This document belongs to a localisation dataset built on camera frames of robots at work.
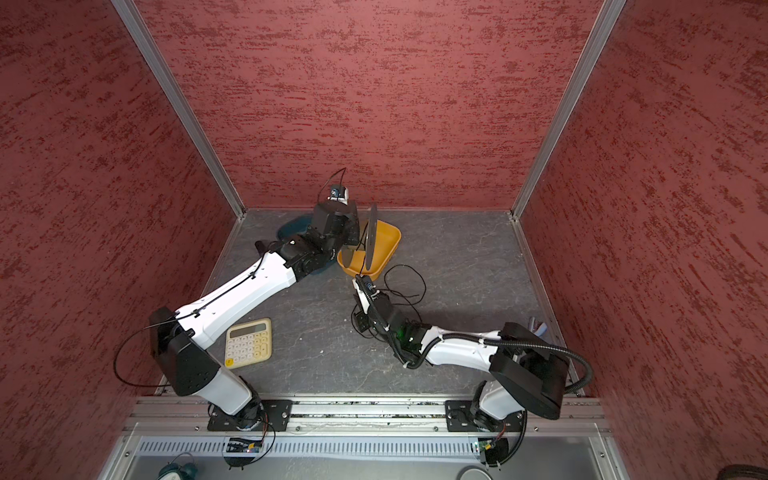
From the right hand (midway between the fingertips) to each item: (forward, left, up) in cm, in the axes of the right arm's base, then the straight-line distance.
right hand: (354, 302), depth 81 cm
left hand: (+16, +1, +16) cm, 22 cm away
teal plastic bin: (+36, +25, -7) cm, 45 cm away
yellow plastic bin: (+31, -9, -10) cm, 33 cm away
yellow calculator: (-7, +31, -10) cm, 34 cm away
